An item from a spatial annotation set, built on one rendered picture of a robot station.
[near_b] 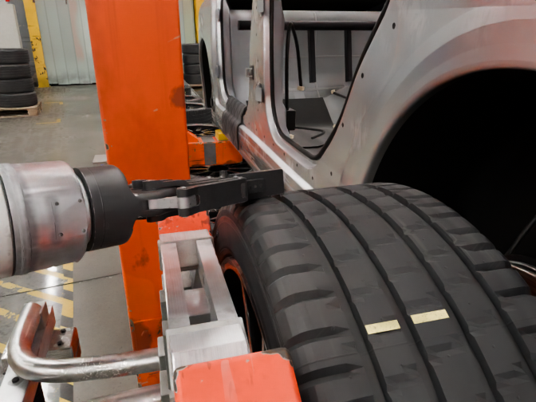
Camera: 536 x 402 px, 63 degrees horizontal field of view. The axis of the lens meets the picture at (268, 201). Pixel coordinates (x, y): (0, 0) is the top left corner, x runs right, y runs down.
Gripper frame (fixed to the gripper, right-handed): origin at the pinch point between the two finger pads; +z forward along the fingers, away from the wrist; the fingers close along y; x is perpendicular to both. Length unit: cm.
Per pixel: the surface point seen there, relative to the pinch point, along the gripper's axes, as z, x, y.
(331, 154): 56, 1, -38
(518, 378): 1.7, -14.0, 27.9
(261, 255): -7.9, -5.3, 9.9
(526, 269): 40.3, -17.5, 14.5
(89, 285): 41, -69, -213
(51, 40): 307, 305, -1213
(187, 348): -16.3, -10.9, 10.4
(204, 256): -7.2, -7.3, -1.3
